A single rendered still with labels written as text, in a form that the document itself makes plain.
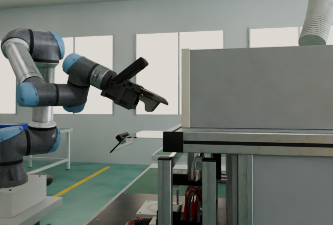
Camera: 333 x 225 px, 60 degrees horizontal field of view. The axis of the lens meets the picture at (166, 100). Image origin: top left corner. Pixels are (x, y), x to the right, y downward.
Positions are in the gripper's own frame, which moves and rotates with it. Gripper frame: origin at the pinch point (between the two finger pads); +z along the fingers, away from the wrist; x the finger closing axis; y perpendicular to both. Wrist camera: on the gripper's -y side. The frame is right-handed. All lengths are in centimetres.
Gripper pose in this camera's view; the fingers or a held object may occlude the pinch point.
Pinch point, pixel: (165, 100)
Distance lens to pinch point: 89.6
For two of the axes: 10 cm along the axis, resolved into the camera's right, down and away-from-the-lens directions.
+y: -4.2, 9.1, 0.6
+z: 8.9, 4.2, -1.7
